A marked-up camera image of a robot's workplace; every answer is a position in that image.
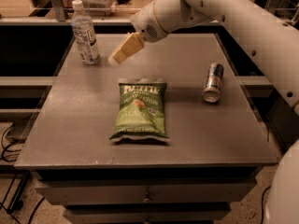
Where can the clear plastic water bottle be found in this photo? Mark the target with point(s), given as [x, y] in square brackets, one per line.
[82, 26]

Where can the clear plastic container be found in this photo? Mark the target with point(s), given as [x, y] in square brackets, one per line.
[99, 7]

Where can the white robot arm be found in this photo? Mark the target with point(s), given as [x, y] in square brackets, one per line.
[271, 43]

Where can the grey cabinet drawer unit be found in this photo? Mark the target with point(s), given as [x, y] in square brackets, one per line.
[146, 201]

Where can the blue silver drink can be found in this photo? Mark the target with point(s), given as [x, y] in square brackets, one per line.
[213, 86]

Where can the metal shelf rail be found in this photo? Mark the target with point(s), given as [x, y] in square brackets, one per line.
[44, 21]

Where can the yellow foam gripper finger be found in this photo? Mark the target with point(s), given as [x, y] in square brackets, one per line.
[132, 44]

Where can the green kettle chips bag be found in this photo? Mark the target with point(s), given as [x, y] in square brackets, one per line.
[141, 113]

